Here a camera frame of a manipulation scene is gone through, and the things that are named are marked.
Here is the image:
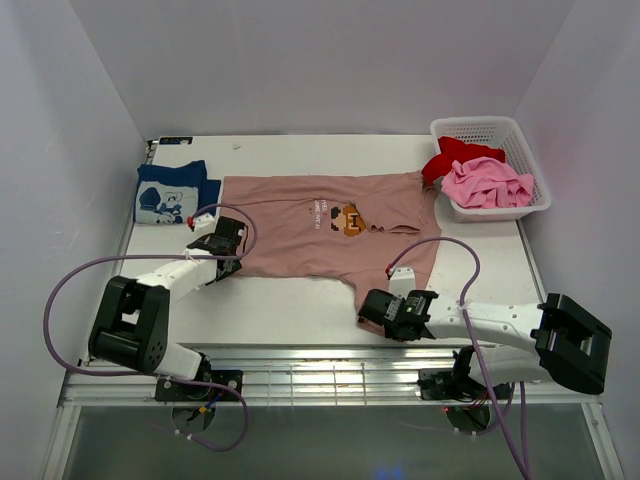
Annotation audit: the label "dusty pink printed t-shirt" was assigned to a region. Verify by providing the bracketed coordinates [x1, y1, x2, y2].
[222, 172, 441, 305]

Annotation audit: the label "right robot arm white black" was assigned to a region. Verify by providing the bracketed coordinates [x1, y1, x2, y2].
[358, 289, 612, 397]

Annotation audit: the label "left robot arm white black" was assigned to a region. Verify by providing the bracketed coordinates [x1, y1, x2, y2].
[88, 216, 247, 400]

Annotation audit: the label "folded blue printed t-shirt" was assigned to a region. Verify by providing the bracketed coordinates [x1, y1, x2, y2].
[133, 160, 222, 225]

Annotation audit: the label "small blue label sticker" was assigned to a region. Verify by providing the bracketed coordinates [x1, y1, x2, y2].
[158, 136, 193, 145]

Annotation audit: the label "bright pink t-shirt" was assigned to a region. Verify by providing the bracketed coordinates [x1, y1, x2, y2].
[441, 157, 535, 209]

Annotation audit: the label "red t-shirt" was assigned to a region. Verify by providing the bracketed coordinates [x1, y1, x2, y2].
[421, 136, 506, 186]

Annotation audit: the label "white plastic laundry basket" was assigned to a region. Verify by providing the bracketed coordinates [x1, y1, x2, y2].
[430, 116, 551, 223]

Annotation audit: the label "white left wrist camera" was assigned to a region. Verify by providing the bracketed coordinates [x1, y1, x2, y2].
[187, 213, 217, 235]

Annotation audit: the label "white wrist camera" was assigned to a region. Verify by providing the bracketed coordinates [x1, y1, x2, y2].
[388, 267, 416, 296]
[187, 213, 217, 235]

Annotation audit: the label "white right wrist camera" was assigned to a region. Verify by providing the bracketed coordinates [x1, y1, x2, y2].
[388, 267, 416, 296]

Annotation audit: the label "aluminium table frame rails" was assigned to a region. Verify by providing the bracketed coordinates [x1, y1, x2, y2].
[60, 346, 601, 407]

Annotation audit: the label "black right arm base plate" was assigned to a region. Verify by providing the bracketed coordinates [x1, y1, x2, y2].
[417, 369, 489, 403]

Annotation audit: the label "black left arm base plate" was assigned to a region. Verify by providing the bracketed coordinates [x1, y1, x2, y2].
[154, 368, 245, 402]

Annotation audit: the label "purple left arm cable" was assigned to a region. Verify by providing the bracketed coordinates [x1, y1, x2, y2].
[43, 203, 259, 451]

